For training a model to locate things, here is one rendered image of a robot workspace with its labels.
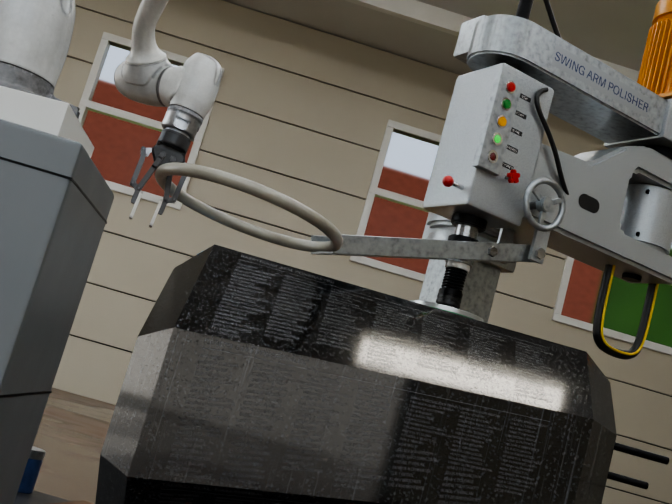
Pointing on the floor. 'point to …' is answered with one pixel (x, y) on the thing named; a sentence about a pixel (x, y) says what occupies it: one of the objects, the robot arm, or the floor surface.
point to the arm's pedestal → (40, 275)
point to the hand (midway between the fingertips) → (145, 210)
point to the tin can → (32, 470)
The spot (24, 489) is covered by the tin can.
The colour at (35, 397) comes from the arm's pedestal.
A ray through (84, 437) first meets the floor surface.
